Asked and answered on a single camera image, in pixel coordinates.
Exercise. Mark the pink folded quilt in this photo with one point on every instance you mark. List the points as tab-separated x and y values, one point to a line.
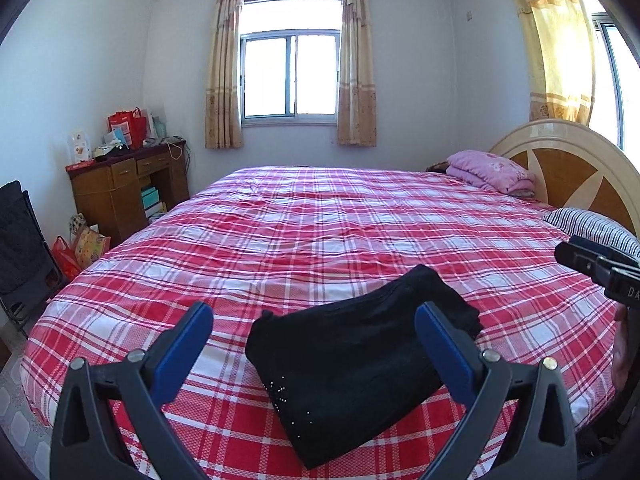
490	170

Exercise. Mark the black folding chair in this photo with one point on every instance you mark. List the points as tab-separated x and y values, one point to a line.
20	245

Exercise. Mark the red plastic bag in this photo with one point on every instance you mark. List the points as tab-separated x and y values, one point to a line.
65	260

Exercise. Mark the pale upright boxes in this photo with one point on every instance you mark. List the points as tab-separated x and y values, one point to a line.
156	125

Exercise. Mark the beige patterned curtain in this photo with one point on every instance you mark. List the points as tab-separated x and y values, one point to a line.
356	85
222	85

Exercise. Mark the sliding window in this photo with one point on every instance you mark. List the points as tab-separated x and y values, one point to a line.
265	80

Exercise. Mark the dark grey clothing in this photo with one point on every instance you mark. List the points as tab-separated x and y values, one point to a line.
615	440

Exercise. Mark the red gift bag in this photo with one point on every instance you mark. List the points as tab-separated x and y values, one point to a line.
127	125

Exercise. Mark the white printed box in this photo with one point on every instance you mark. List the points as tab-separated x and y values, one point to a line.
80	147

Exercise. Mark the brown wooden desk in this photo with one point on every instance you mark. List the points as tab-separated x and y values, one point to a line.
100	195

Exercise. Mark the dark red blanket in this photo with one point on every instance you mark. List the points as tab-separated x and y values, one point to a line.
437	166

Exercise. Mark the flat red box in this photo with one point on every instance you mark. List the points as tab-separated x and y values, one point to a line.
80	164

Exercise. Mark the yellow patterned bag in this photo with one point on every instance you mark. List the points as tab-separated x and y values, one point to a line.
90	247

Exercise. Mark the wooden bed headboard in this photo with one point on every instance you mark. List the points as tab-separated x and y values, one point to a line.
565	170

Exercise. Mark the light blue packet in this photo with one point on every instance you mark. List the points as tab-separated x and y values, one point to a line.
119	136

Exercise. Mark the black pants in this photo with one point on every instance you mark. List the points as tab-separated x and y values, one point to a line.
345	360

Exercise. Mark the red plaid bed sheet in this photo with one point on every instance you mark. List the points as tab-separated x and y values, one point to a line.
310	230

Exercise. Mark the teal boxes under desk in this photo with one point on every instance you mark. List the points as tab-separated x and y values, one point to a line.
151	200

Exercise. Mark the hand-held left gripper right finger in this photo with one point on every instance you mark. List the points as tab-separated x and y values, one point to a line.
445	355

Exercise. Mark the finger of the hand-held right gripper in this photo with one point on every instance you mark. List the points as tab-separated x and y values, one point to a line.
600	247
580	260

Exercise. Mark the person's right hand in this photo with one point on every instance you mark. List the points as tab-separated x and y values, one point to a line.
622	350

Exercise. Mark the grey striped pillow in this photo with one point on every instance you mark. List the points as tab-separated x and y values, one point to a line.
590	225

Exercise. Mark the yellow curtain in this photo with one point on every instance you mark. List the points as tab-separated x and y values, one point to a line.
555	45

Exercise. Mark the large bright window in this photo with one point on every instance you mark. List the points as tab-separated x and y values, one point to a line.
612	75

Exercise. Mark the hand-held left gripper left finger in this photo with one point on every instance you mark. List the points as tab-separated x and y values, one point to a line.
185	350

